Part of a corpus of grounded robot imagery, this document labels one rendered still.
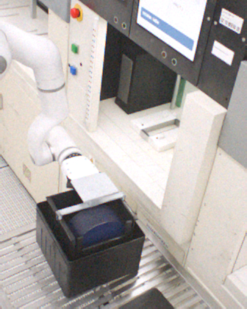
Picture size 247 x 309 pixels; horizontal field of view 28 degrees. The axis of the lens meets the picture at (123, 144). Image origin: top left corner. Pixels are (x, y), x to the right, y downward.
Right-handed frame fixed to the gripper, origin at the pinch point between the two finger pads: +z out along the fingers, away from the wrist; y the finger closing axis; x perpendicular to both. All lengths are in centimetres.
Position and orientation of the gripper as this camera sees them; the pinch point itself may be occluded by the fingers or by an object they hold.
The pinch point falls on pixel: (92, 191)
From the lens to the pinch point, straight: 159.0
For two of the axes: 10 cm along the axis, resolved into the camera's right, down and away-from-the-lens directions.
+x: 1.2, -7.9, -6.0
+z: 4.8, 5.7, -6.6
